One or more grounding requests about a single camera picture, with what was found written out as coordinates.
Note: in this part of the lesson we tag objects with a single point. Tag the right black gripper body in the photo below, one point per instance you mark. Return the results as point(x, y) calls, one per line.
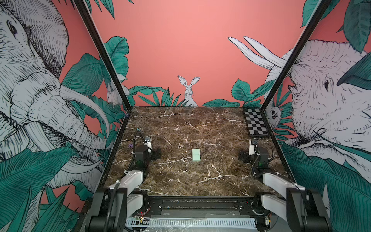
point(245, 156)

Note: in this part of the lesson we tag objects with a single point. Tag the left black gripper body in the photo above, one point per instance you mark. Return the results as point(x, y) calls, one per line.
point(155, 153)

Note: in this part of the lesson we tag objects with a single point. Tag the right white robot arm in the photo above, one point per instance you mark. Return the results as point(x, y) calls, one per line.
point(303, 209)

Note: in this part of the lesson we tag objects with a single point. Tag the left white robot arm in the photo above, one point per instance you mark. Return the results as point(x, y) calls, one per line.
point(112, 206)

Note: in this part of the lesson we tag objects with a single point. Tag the black white checkerboard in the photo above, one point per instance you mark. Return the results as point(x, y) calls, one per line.
point(255, 124)

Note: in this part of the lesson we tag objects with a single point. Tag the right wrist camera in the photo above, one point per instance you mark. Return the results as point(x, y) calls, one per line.
point(251, 147)

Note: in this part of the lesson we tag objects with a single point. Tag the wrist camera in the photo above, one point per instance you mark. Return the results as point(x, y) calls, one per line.
point(148, 142)
point(251, 147)

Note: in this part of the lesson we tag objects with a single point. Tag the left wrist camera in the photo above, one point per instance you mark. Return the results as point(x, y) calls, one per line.
point(148, 142)

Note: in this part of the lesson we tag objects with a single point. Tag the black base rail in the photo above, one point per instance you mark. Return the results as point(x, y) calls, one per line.
point(245, 206)

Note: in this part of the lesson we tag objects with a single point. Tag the white slotted cable duct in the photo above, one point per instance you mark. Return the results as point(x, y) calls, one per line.
point(239, 223)

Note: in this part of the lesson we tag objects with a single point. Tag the left black frame post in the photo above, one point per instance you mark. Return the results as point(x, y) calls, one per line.
point(90, 25)

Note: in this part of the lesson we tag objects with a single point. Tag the black frame post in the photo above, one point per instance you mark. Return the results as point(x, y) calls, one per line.
point(90, 25)
point(309, 29)

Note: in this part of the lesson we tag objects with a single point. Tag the right black frame post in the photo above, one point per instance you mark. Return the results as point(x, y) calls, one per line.
point(309, 29)

